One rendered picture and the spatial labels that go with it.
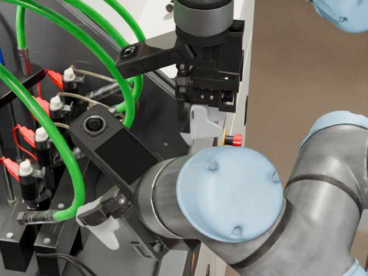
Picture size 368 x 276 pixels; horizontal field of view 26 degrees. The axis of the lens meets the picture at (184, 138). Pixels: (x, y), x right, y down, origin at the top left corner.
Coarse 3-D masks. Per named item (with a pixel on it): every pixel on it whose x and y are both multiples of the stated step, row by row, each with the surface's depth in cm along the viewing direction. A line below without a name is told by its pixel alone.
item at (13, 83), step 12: (0, 72) 98; (12, 84) 98; (24, 96) 98; (36, 108) 98; (48, 120) 99; (48, 132) 99; (60, 144) 99; (72, 156) 101; (72, 168) 101; (72, 180) 102; (84, 192) 104; (72, 204) 106; (60, 216) 110; (72, 216) 108
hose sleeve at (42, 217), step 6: (48, 210) 113; (54, 210) 112; (60, 210) 112; (24, 216) 116; (30, 216) 115; (36, 216) 114; (42, 216) 113; (48, 216) 112; (54, 216) 111; (30, 222) 116; (36, 222) 115; (42, 222) 114; (48, 222) 112; (54, 222) 112
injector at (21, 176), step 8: (32, 168) 126; (24, 176) 125; (32, 176) 126; (24, 184) 126; (32, 184) 127; (24, 192) 128; (32, 192) 128; (40, 192) 129; (48, 192) 129; (24, 200) 130; (32, 200) 129; (40, 200) 129; (32, 208) 131; (40, 224) 134; (32, 232) 136
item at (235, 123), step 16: (96, 0) 155; (128, 0) 172; (144, 0) 182; (112, 16) 163; (128, 32) 171; (240, 96) 209; (240, 112) 217; (224, 128) 174; (240, 128) 225; (224, 272) 235
